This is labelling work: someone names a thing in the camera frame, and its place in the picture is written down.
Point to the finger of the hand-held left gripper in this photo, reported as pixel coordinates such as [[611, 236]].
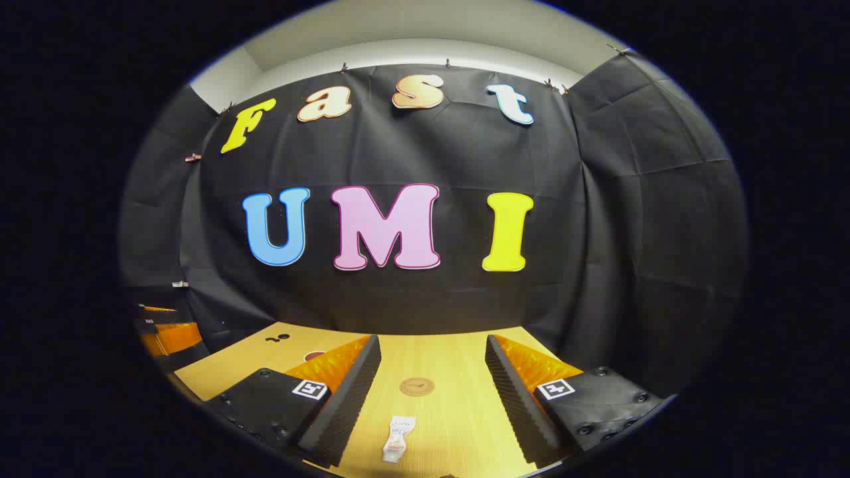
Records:
[[159, 309], [176, 337]]

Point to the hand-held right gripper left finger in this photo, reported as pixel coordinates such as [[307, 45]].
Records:
[[345, 405]]

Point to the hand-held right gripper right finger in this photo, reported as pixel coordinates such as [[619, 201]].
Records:
[[518, 405]]

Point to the white toothpaste tube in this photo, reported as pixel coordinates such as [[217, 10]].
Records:
[[396, 441]]

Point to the round brown coaster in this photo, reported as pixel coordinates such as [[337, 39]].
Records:
[[417, 386]]

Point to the wooden desktop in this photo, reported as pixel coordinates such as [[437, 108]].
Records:
[[445, 358]]

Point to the black backdrop cloth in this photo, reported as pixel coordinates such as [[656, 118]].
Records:
[[398, 299]]

